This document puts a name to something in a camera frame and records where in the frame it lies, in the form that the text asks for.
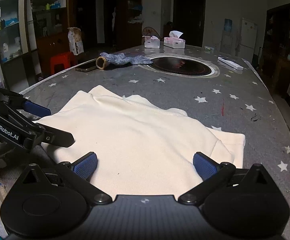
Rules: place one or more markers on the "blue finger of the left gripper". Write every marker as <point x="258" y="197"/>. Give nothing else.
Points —
<point x="56" y="136"/>
<point x="36" y="109"/>

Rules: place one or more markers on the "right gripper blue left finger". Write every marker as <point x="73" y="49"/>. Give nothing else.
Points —
<point x="85" y="166"/>

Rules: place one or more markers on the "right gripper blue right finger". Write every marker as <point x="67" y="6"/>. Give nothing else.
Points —
<point x="205" y="166"/>

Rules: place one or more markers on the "cream white garment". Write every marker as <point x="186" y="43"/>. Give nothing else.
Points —
<point x="141" y="149"/>

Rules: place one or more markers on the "red plastic stool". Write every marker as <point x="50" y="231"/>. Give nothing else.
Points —
<point x="67" y="59"/>

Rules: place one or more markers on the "black smartphone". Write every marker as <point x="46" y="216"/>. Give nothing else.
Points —
<point x="86" y="68"/>

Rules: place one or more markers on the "brown paper bag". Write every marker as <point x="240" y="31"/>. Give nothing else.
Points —
<point x="75" y="40"/>

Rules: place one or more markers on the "blue knitted work glove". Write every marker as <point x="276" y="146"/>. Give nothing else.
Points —
<point x="105" y="59"/>

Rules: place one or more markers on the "dark storage shelf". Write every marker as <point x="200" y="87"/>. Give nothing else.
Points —
<point x="32" y="32"/>

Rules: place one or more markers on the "round black induction cooktop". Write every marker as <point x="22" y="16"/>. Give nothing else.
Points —
<point x="182" y="65"/>

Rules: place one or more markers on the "white remote control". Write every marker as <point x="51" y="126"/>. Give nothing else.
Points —
<point x="229" y="63"/>

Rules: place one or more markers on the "small green white packet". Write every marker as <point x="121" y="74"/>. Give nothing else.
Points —
<point x="209" y="49"/>

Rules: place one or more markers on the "water dispenser with bottle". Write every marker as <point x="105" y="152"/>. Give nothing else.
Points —
<point x="227" y="37"/>

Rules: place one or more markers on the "pink tissue box far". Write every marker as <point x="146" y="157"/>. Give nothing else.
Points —
<point x="174" y="40"/>

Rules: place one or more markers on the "pink tissue box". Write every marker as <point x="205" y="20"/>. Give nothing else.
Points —
<point x="151" y="42"/>
<point x="174" y="40"/>

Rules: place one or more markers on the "pink tissue box near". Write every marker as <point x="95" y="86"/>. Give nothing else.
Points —
<point x="151" y="42"/>

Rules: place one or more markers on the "white refrigerator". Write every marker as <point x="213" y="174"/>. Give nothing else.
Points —
<point x="247" y="39"/>

